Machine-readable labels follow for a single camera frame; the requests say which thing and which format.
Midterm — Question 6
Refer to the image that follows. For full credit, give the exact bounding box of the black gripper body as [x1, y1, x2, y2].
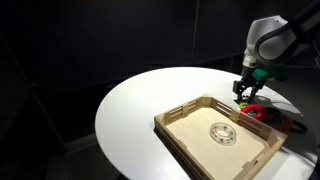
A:
[233, 66, 265, 94]

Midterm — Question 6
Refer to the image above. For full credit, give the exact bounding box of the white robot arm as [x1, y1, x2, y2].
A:
[233, 0, 320, 103]

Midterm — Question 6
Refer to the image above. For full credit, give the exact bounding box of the wooden slatted tray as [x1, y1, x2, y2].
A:
[154, 95, 287, 180]

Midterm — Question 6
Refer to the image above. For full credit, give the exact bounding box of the green wrist camera box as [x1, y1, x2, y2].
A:
[252, 69, 277, 81]

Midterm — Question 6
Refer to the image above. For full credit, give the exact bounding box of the red toy ring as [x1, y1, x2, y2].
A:
[240, 103, 268, 120]

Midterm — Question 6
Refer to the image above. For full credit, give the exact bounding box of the clear plastic ring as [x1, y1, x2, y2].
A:
[209, 121, 238, 146]

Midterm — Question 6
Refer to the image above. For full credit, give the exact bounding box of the dark green toy ring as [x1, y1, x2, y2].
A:
[289, 120, 308, 134]

